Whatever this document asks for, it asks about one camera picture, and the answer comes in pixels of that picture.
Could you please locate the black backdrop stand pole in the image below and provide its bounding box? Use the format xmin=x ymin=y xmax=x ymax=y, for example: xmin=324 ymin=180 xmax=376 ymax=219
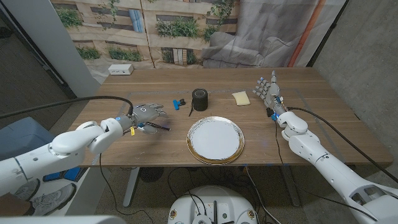
xmin=306 ymin=0 xmax=351 ymax=68

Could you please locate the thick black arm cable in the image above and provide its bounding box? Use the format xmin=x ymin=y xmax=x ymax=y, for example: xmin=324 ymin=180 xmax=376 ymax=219
xmin=286 ymin=106 xmax=398 ymax=184
xmin=0 ymin=95 xmax=135 ymax=120

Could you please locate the blue and black clip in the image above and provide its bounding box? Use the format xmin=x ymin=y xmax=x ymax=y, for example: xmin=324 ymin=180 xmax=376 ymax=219
xmin=172 ymin=98 xmax=187 ymax=111

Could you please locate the blue foot pedal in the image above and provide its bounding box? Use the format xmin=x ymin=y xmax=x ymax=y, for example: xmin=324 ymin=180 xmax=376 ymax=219
xmin=63 ymin=167 xmax=83 ymax=182
xmin=42 ymin=170 xmax=63 ymax=183

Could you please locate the metal table leg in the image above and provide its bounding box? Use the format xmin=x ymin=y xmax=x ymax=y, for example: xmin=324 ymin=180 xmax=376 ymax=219
xmin=281 ymin=166 xmax=301 ymax=208
xmin=123 ymin=167 xmax=141 ymax=208

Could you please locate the white plate gold rim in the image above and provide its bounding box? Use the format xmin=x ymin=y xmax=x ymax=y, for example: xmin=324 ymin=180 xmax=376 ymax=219
xmin=186 ymin=116 xmax=245 ymax=166

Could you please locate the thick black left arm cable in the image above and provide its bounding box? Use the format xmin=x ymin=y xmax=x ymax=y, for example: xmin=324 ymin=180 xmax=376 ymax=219
xmin=0 ymin=95 xmax=135 ymax=120

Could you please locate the white power strip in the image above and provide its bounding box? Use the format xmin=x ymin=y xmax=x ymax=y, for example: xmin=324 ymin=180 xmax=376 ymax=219
xmin=108 ymin=63 xmax=134 ymax=76

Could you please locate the blue upholstered chair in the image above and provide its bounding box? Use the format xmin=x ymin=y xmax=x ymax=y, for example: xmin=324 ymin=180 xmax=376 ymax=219
xmin=0 ymin=116 xmax=60 ymax=162

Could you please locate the printed fabric backdrop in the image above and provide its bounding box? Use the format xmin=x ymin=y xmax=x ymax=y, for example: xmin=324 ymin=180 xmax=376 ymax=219
xmin=49 ymin=0 xmax=348 ymax=85

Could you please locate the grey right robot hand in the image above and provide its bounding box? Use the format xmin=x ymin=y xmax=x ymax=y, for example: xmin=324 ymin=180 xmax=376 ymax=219
xmin=252 ymin=70 xmax=289 ymax=118

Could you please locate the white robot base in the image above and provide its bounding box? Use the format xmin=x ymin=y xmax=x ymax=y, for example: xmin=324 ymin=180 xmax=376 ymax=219
xmin=167 ymin=185 xmax=259 ymax=224

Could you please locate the grey floor cable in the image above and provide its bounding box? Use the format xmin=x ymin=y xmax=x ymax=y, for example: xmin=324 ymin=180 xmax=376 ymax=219
xmin=244 ymin=166 xmax=276 ymax=224

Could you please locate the person brown trouser leg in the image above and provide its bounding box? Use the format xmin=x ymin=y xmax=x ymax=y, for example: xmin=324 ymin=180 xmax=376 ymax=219
xmin=0 ymin=192 xmax=34 ymax=217

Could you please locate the black round floor fan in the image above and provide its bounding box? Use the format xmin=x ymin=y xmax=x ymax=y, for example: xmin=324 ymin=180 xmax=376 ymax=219
xmin=139 ymin=167 xmax=165 ymax=183

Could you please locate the grey sneaker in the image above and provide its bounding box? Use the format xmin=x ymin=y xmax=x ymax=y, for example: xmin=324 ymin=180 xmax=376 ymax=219
xmin=14 ymin=178 xmax=41 ymax=202
xmin=30 ymin=183 xmax=77 ymax=216

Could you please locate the pale yellow sponge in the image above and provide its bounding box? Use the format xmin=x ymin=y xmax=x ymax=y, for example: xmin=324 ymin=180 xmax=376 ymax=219
xmin=231 ymin=91 xmax=251 ymax=106

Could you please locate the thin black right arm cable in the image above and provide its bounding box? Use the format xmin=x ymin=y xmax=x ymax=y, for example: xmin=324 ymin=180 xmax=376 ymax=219
xmin=274 ymin=119 xmax=379 ymax=222

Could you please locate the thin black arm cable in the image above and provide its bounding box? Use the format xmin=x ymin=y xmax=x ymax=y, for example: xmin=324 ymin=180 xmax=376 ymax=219
xmin=98 ymin=153 xmax=155 ymax=224
xmin=274 ymin=119 xmax=379 ymax=222

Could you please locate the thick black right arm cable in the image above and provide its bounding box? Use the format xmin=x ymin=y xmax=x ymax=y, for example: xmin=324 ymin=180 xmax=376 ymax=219
xmin=286 ymin=106 xmax=398 ymax=184

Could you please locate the white robot torso edge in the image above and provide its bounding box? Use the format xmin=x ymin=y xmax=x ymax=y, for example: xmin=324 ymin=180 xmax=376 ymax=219
xmin=0 ymin=215 xmax=127 ymax=224

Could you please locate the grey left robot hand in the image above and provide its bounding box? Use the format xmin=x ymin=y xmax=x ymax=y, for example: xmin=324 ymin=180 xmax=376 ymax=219
xmin=126 ymin=102 xmax=169 ymax=135

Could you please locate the black cylindrical speaker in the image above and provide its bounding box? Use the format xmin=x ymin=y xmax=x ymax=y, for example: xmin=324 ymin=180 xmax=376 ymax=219
xmin=188 ymin=88 xmax=209 ymax=118

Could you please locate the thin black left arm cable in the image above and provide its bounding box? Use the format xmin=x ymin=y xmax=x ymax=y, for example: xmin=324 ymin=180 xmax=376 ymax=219
xmin=98 ymin=153 xmax=155 ymax=224

